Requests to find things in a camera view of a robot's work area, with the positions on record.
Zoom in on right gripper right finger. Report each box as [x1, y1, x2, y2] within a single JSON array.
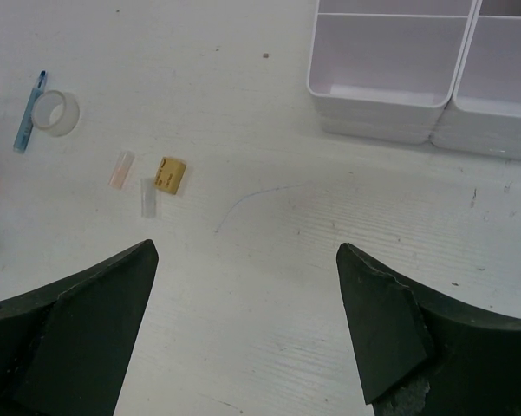
[[336, 244, 521, 415]]

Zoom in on clear pen cap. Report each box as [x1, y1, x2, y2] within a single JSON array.
[[108, 151, 135, 189], [140, 178, 157, 218]]

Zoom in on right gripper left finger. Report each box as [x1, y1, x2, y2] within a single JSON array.
[[0, 239, 159, 415]]

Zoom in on light blue pen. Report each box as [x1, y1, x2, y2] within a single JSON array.
[[13, 70, 48, 153]]

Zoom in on white compartment organizer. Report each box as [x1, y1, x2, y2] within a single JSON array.
[[307, 1, 521, 160]]

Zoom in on clear tape roll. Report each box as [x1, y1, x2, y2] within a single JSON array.
[[31, 90, 80, 137]]

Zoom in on small wooden block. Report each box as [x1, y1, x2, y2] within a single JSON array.
[[153, 157, 186, 195]]

